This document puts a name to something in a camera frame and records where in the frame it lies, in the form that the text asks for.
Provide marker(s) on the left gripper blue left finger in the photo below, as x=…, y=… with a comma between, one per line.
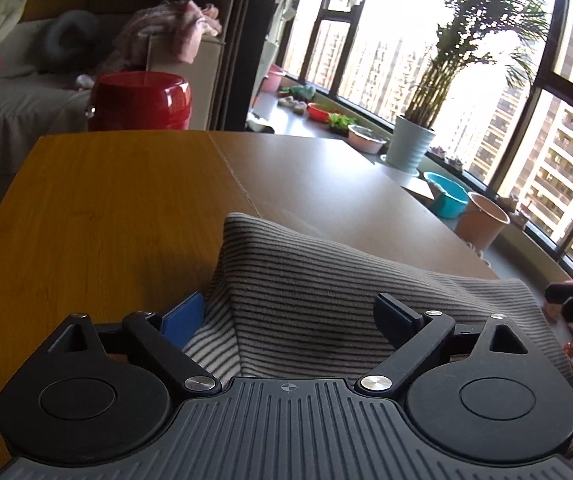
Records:
x=180, y=323

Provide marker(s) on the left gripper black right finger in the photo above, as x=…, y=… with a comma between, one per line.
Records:
x=395, y=321

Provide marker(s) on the grey striped knit garment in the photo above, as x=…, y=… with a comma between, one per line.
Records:
x=284, y=304

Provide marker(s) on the pink clothes pile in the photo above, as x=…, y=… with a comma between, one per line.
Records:
x=183, y=21

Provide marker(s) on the teal plastic basin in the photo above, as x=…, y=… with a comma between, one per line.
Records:
x=450, y=199

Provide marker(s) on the white ribbed plant pot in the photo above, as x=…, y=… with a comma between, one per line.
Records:
x=409, y=142

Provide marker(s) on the pink metal bowl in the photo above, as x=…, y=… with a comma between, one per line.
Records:
x=364, y=140

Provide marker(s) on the red plastic basin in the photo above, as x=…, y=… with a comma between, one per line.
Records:
x=317, y=113

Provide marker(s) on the red round stool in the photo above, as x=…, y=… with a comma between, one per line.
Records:
x=139, y=101

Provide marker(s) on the pink basin far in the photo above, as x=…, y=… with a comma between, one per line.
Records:
x=273, y=80

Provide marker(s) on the beige cabinet box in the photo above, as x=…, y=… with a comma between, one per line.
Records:
x=202, y=74

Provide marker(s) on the grey covered sofa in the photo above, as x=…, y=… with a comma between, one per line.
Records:
x=36, y=101

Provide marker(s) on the grey neck pillow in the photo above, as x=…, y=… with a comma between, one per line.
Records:
x=70, y=39

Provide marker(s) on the green bamboo plant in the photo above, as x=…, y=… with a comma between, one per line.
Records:
x=466, y=40

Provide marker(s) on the white floor cleaner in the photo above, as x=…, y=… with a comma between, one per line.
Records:
x=284, y=12

